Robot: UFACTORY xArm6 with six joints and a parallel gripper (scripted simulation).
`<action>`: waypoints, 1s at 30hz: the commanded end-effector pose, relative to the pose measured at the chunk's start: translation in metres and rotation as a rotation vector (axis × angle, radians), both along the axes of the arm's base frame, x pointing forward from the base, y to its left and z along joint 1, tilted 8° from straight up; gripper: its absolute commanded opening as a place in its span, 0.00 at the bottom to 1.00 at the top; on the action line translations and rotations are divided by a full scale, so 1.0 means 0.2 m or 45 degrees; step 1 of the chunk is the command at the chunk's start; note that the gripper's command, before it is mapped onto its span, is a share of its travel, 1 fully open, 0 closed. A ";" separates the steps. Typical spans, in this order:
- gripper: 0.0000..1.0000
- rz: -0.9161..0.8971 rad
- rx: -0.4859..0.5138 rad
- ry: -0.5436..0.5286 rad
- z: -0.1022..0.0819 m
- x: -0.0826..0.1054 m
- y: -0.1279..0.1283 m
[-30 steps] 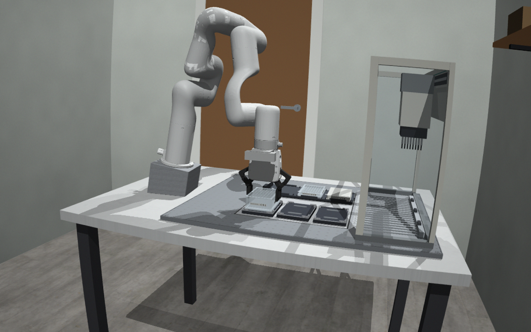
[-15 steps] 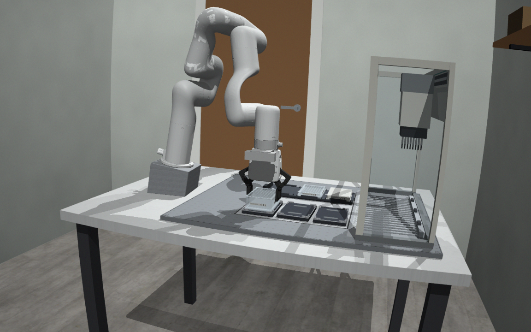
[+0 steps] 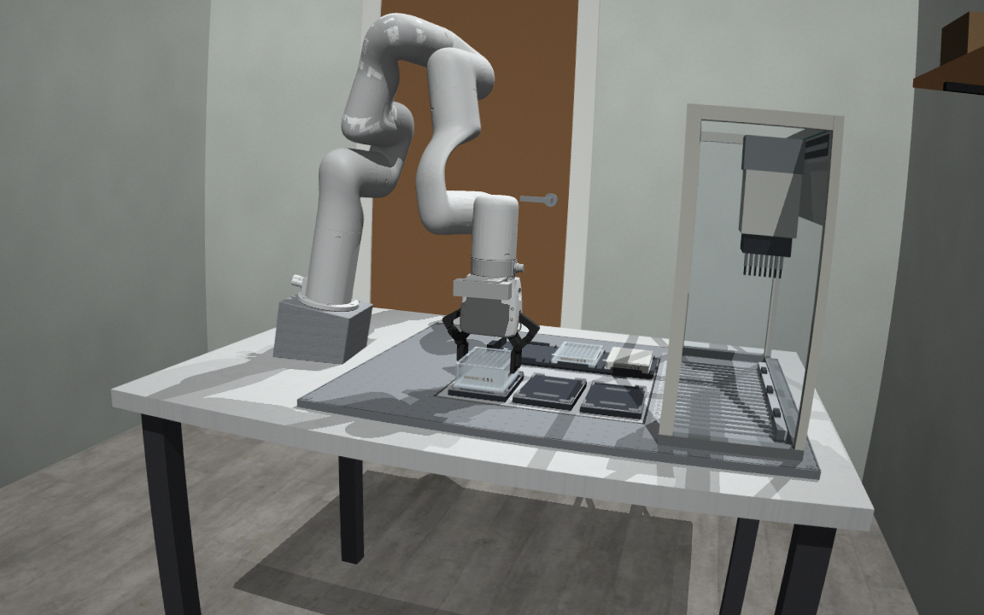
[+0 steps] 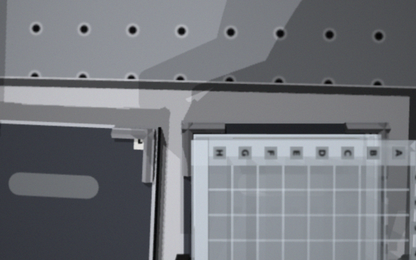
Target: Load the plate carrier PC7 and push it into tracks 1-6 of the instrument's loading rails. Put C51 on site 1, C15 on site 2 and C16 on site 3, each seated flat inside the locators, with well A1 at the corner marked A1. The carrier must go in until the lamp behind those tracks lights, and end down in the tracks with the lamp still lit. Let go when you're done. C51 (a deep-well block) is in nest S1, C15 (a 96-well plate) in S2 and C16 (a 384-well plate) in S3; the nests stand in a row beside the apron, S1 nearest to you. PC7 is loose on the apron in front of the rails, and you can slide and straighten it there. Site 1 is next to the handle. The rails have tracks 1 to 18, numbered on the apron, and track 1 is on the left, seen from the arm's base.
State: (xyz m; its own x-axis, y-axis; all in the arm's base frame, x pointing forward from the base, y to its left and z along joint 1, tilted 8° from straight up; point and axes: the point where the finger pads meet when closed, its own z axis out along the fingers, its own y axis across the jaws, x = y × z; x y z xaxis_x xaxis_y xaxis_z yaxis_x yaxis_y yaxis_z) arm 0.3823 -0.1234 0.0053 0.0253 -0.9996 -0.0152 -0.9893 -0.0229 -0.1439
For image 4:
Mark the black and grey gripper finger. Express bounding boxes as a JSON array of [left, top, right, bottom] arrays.
[[175, 254, 191, 260]]

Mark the grey flat base plate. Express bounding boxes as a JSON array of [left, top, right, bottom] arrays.
[[0, 0, 416, 87]]

